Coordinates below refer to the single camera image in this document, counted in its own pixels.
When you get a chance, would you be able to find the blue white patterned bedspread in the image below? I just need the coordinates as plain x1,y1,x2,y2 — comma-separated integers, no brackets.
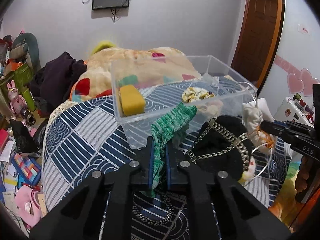
41,73,291,240

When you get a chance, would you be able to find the beige fleece blanket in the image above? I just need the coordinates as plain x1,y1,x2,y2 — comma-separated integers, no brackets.
69,47,201,102

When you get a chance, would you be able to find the black camcorder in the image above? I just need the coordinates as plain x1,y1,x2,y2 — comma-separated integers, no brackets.
21,108,36,126

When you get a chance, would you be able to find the grey green plush dinosaur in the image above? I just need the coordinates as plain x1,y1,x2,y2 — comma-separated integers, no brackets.
9,33,41,72

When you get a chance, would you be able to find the yellow sponge block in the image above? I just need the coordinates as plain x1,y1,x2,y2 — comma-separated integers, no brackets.
120,85,145,116

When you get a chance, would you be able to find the black white braided bracelet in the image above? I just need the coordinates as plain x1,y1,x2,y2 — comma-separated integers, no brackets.
131,192,176,227

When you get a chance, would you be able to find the yellow plush hoop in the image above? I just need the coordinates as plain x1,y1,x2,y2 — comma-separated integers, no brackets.
91,40,116,56

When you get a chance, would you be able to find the white sliding door with hearts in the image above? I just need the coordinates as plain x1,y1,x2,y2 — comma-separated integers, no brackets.
259,0,319,115

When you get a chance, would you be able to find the green knitted sock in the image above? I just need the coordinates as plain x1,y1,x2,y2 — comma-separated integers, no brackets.
143,103,197,198

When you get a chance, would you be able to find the clear plastic storage box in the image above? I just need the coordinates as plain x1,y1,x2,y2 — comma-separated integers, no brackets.
112,55,252,149

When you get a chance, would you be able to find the dark purple clothing pile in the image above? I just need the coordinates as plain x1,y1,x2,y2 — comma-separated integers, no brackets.
29,51,87,115

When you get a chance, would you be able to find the black hat with chain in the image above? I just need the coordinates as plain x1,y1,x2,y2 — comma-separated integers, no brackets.
187,115,254,181

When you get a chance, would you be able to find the floral fabric scrunchie pouch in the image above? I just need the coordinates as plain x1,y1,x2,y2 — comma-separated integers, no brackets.
242,98,277,155

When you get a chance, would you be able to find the wooden door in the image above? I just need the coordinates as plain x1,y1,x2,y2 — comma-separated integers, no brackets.
231,0,285,89

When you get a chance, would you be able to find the white sticker covered case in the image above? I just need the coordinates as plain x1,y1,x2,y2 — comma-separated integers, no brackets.
273,97,313,127

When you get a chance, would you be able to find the green bottle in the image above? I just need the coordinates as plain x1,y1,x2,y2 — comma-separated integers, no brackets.
22,86,36,112

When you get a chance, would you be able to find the yellow white felt face ball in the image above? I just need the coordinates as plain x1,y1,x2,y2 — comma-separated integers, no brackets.
238,156,256,184

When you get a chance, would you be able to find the green storage box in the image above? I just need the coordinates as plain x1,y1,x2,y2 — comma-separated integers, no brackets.
1,62,34,102

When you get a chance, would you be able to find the silver wire hoop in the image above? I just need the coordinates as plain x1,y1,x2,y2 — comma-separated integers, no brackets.
234,81,277,186

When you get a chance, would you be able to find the pink plush toy on floor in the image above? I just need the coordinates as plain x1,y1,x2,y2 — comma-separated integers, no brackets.
15,185,48,228

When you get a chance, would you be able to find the pink rabbit toy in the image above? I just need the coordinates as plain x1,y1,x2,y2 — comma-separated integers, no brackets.
7,80,27,116

